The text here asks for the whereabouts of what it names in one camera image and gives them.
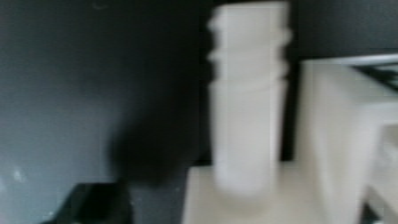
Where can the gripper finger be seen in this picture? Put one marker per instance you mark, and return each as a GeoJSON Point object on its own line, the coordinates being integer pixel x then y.
{"type": "Point", "coordinates": [96, 205]}

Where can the white chair seat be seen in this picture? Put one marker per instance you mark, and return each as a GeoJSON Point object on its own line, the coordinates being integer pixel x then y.
{"type": "Point", "coordinates": [332, 188]}

